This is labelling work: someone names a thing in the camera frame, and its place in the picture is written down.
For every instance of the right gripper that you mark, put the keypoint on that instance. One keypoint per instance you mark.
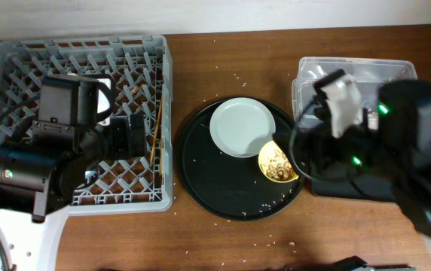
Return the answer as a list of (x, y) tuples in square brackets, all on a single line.
[(325, 156)]

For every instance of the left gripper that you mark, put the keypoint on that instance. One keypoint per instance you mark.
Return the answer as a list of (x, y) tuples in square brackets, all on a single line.
[(123, 148)]

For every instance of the wooden chopstick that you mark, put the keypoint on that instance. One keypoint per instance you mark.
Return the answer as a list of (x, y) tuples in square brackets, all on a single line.
[(156, 130), (161, 172)]

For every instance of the yellow bowl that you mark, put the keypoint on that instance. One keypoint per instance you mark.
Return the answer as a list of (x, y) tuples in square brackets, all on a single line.
[(264, 152)]

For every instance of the food scraps and rice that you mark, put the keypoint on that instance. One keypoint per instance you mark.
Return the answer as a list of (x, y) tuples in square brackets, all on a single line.
[(277, 167)]

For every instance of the light grey plate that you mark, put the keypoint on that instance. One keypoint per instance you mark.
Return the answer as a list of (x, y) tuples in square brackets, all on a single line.
[(241, 126)]

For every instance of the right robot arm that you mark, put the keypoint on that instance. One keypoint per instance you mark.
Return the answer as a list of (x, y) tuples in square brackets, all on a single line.
[(343, 148)]

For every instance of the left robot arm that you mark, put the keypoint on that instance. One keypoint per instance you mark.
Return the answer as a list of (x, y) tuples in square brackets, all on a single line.
[(54, 153)]

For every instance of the black rectangular waste tray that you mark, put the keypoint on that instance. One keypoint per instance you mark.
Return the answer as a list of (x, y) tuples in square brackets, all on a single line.
[(364, 187)]

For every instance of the grey plastic dishwasher rack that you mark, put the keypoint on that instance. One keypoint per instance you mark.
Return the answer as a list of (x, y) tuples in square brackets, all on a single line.
[(141, 70)]

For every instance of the clear plastic waste bin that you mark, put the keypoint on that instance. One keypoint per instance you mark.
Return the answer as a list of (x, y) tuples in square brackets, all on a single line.
[(368, 74)]

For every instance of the round black serving tray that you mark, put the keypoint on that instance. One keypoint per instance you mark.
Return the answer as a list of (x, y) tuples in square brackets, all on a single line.
[(229, 187)]

